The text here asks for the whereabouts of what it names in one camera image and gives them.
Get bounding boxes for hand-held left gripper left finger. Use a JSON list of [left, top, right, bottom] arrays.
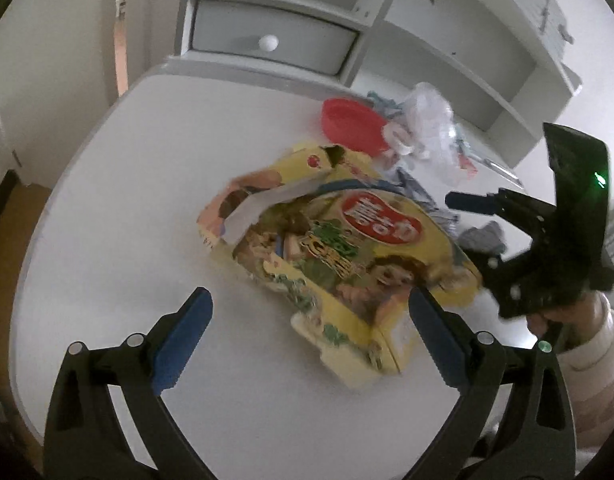
[[44, 287, 213, 480]]

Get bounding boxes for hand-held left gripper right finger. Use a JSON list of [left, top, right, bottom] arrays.
[[407, 287, 575, 480]]

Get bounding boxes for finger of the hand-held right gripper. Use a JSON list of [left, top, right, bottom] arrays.
[[444, 189, 540, 228], [474, 250, 532, 319]]

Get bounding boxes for torn yellow snack box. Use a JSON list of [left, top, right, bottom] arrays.
[[196, 141, 484, 390]]

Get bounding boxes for red plastic bowl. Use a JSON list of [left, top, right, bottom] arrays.
[[321, 98, 393, 157]]

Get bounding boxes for person's right hand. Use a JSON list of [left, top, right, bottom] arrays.
[[527, 292, 605, 350]]

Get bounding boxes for grey cloth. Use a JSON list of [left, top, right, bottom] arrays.
[[459, 222, 506, 254]]

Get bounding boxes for blue striped wrapper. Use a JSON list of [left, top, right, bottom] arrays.
[[394, 167, 462, 233]]

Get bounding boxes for clear plastic bag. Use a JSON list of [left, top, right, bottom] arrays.
[[382, 82, 480, 186]]

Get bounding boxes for pale blue wrapper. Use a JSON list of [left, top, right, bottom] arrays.
[[366, 91, 404, 117]]

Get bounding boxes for white shelf unit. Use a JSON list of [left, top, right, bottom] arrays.
[[174, 0, 584, 172]]

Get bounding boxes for white drawer with knob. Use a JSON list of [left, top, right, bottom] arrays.
[[191, 0, 361, 75]]

